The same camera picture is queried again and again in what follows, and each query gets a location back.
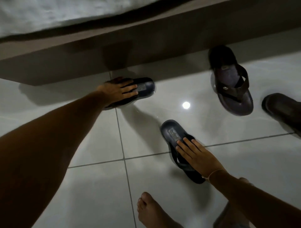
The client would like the brown wooden bed frame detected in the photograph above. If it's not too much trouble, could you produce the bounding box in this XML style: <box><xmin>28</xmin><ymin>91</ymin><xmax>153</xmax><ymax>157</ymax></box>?
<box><xmin>0</xmin><ymin>0</ymin><xmax>301</xmax><ymax>86</ymax></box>

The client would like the person's right hand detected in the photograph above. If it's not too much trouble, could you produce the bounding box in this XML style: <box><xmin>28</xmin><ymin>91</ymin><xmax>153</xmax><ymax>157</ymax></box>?
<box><xmin>175</xmin><ymin>138</ymin><xmax>227</xmax><ymax>182</ymax></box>

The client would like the person's left hand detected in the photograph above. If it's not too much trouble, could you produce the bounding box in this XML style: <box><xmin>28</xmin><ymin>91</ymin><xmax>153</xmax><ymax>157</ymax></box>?
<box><xmin>97</xmin><ymin>77</ymin><xmax>139</xmax><ymax>106</ymax></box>

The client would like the person's right forearm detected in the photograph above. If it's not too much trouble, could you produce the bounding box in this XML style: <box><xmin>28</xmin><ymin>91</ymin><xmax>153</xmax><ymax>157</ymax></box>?
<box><xmin>208</xmin><ymin>170</ymin><xmax>301</xmax><ymax>228</ymax></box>

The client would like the white bed sheet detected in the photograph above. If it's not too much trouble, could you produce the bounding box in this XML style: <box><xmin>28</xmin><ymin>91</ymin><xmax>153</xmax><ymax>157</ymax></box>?
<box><xmin>0</xmin><ymin>0</ymin><xmax>170</xmax><ymax>38</ymax></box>

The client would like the person's left forearm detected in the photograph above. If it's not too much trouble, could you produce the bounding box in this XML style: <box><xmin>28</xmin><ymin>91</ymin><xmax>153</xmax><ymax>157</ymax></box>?
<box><xmin>0</xmin><ymin>87</ymin><xmax>108</xmax><ymax>228</ymax></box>

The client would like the dark brown sandal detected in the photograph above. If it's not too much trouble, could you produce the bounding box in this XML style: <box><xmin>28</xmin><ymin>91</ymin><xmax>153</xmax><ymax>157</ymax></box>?
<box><xmin>261</xmin><ymin>93</ymin><xmax>301</xmax><ymax>138</ymax></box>

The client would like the brown strap sandal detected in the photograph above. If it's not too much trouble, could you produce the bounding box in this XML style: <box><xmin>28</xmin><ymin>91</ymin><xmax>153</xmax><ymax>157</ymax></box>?
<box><xmin>208</xmin><ymin>45</ymin><xmax>254</xmax><ymax>116</ymax></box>

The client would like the thin string bracelet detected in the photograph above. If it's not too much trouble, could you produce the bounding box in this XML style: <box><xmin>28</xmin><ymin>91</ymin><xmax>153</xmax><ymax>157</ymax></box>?
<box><xmin>202</xmin><ymin>168</ymin><xmax>227</xmax><ymax>180</ymax></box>

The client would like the dark blue flip-flop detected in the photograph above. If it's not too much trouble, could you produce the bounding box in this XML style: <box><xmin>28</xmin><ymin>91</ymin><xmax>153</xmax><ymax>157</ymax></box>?
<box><xmin>103</xmin><ymin>77</ymin><xmax>156</xmax><ymax>110</ymax></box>
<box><xmin>160</xmin><ymin>119</ymin><xmax>206</xmax><ymax>184</ymax></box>

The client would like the person's bare foot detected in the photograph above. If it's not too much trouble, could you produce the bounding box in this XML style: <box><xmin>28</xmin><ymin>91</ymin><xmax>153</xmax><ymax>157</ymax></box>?
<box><xmin>137</xmin><ymin>192</ymin><xmax>184</xmax><ymax>228</ymax></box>

